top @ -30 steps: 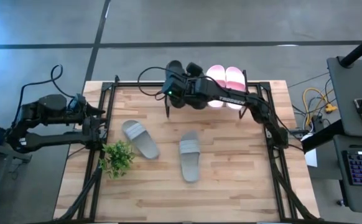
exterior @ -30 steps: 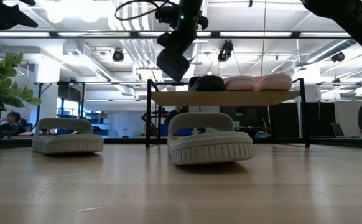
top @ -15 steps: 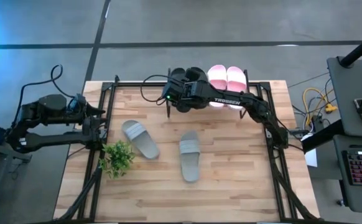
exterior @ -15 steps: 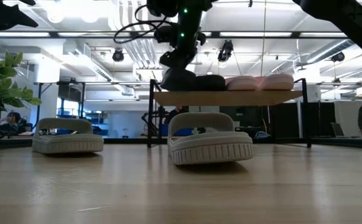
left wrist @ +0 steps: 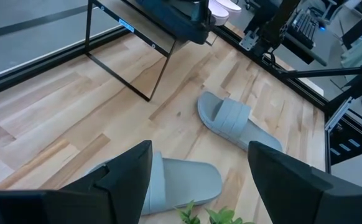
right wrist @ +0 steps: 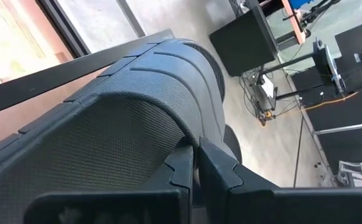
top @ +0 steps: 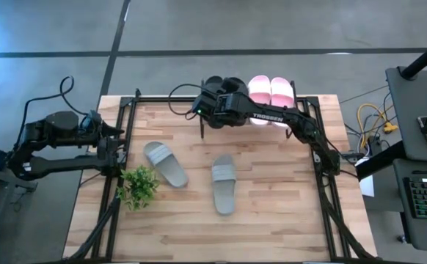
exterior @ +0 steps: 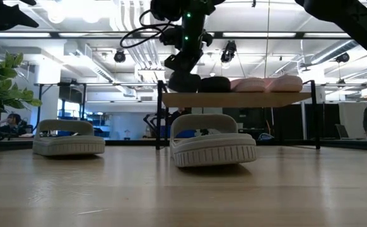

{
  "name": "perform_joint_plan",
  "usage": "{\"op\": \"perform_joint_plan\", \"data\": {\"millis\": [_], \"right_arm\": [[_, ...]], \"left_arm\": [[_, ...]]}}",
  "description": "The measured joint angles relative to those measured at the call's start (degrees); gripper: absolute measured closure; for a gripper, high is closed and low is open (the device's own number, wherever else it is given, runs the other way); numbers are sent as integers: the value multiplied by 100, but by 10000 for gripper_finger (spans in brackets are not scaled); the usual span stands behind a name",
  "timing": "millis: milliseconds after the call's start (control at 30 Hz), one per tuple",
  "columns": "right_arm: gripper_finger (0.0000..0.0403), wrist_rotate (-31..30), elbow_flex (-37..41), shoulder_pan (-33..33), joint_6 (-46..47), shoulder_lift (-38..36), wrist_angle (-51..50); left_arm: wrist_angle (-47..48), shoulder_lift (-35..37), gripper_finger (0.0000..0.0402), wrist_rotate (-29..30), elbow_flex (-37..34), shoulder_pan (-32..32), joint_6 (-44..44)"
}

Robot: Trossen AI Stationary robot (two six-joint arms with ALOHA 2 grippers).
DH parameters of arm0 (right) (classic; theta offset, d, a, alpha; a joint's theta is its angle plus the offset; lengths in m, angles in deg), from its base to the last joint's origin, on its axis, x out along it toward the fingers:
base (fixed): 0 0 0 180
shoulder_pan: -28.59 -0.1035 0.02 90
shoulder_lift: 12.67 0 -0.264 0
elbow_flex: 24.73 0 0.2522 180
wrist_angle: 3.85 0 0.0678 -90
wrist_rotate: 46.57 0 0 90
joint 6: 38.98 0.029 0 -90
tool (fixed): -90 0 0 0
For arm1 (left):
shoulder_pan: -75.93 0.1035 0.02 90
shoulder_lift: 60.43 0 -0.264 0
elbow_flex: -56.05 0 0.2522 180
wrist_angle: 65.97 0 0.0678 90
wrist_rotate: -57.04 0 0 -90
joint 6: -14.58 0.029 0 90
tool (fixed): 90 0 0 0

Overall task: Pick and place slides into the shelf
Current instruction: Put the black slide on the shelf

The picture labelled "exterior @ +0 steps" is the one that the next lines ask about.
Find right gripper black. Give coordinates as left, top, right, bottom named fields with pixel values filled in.
left=165, top=50, right=204, bottom=75

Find pink rubber slide sandal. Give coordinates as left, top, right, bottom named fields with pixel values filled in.
left=230, top=77, right=268, bottom=93
left=265, top=74, right=304, bottom=93

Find grey rubber slide sandal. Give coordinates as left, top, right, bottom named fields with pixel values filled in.
left=32, top=119, right=106, bottom=157
left=170, top=113, right=257, bottom=168

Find black overhead light bar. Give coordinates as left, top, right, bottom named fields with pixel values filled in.
left=0, top=30, right=351, bottom=40

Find black ceiling spotlight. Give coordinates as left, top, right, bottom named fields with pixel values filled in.
left=335, top=52, right=351, bottom=64
left=114, top=49, right=127, bottom=63
left=220, top=40, right=238, bottom=64

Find green leafy plant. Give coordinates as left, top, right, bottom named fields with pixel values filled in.
left=0, top=52, right=43, bottom=114

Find blue storage bin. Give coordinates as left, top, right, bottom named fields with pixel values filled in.
left=161, top=125, right=200, bottom=139

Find black room divider panels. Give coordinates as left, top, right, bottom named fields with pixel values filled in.
left=223, top=103, right=342, bottom=141

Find grey laptop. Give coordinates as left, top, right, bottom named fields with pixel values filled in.
left=334, top=124, right=351, bottom=140

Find white fabric divider panel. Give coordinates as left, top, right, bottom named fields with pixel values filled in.
left=339, top=101, right=366, bottom=139

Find wooden shelf with black frame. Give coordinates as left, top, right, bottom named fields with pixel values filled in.
left=156, top=79, right=322, bottom=151

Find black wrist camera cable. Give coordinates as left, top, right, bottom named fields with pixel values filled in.
left=120, top=9, right=178, bottom=49

